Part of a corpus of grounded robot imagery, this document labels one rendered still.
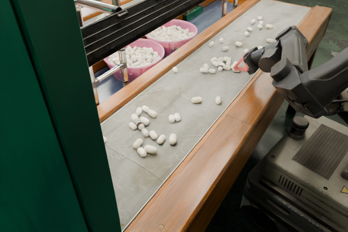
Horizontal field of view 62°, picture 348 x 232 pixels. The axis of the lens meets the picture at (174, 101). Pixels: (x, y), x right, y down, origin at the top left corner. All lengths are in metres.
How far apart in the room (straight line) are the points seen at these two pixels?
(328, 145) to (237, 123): 0.57
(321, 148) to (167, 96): 0.69
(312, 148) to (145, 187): 0.80
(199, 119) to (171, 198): 0.32
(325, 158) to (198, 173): 0.69
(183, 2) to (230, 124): 0.40
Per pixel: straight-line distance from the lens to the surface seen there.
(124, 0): 1.92
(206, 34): 1.45
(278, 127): 2.13
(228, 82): 1.14
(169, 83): 1.11
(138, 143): 0.85
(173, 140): 0.85
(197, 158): 0.80
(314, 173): 1.25
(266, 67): 0.98
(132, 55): 1.30
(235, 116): 0.94
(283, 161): 1.25
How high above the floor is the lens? 1.37
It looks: 38 degrees down
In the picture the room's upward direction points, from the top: straight up
